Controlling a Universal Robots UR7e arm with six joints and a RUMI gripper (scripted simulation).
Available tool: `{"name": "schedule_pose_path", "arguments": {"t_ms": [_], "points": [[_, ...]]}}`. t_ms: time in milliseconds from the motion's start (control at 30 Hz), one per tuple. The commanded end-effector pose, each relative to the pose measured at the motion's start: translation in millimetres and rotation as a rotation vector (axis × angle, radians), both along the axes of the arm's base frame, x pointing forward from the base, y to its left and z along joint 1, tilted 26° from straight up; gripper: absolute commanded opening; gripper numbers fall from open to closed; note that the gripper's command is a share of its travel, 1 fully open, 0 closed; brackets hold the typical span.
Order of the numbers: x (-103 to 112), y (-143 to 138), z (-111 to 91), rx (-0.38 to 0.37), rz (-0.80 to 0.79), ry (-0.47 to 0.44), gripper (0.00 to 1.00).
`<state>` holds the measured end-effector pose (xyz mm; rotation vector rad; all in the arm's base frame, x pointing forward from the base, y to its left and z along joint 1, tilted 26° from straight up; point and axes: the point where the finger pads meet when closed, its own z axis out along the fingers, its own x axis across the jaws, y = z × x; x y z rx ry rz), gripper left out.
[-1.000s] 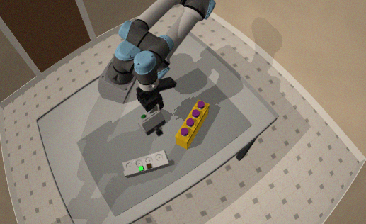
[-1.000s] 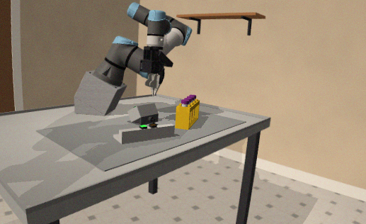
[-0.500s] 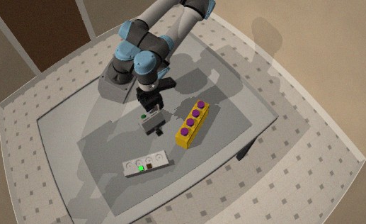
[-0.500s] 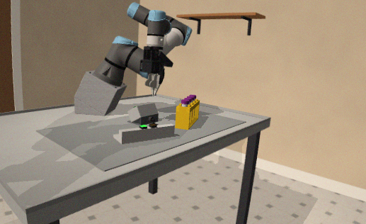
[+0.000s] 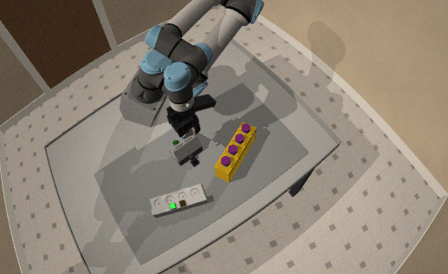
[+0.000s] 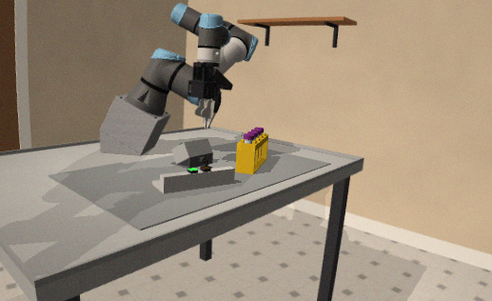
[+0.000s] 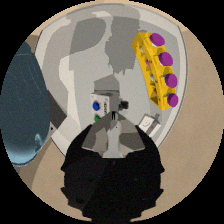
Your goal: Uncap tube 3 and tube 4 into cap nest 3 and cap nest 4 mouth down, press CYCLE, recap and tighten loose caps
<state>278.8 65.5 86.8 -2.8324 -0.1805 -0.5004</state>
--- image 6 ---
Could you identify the grey key housing with blue and green buttons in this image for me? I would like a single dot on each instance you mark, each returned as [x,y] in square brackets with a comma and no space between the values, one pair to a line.
[193,154]

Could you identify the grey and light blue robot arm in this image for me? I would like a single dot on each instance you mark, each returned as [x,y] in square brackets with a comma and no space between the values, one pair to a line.
[167,71]

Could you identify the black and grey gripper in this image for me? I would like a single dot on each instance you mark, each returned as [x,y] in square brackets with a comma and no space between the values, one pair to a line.
[209,90]

